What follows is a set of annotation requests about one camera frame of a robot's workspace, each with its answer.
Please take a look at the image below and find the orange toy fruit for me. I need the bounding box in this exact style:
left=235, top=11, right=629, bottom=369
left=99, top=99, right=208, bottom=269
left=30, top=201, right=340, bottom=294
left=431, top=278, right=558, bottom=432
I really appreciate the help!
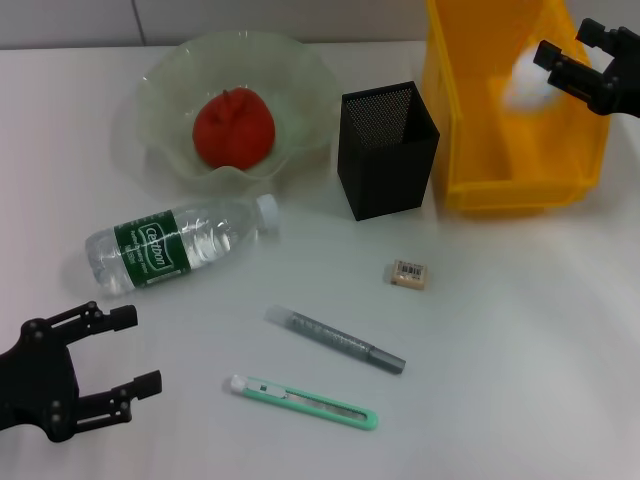
left=192, top=87, right=277, bottom=170

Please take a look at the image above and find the green glass fruit plate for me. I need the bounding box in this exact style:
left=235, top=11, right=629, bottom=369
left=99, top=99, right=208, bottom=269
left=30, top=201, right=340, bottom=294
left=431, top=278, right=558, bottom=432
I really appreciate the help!
left=114, top=29, right=341, bottom=199

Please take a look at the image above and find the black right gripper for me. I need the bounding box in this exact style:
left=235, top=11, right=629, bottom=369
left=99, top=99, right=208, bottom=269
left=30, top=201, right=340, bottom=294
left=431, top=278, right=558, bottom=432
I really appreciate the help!
left=532, top=17, right=640, bottom=120

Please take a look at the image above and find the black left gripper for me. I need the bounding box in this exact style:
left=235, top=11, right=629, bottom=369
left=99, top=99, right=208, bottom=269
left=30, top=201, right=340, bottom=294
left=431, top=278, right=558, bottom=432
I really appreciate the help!
left=0, top=299, right=164, bottom=444

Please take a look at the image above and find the white paper ball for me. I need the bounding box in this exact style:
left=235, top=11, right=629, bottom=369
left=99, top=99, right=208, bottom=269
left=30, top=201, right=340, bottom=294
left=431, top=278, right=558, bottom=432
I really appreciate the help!
left=501, top=47, right=561, bottom=116

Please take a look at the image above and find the clear green-label water bottle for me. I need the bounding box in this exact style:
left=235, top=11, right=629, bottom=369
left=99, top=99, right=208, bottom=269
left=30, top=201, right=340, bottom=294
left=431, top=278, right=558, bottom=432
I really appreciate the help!
left=84, top=193, right=280, bottom=299

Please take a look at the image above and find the green utility knife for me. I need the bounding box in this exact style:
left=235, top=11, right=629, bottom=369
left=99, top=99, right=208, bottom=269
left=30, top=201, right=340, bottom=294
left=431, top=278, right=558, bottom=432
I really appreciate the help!
left=223, top=375, right=380, bottom=432

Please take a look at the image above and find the black mesh pen holder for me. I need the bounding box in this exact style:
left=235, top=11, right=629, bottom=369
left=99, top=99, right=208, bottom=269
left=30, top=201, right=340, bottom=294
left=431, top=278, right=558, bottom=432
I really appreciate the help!
left=337, top=80, right=441, bottom=222

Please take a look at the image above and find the beige eraser with barcode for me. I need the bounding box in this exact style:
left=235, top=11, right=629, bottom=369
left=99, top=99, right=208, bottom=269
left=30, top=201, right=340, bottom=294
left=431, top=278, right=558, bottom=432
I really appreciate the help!
left=388, top=258, right=430, bottom=290

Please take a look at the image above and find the grey marker pen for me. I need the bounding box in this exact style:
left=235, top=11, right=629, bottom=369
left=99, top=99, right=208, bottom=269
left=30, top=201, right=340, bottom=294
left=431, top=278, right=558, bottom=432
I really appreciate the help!
left=263, top=304, right=407, bottom=376

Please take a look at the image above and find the yellow plastic bin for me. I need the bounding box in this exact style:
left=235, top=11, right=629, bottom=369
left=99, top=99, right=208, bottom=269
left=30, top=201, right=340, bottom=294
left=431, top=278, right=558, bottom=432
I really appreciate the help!
left=422, top=0, right=614, bottom=217

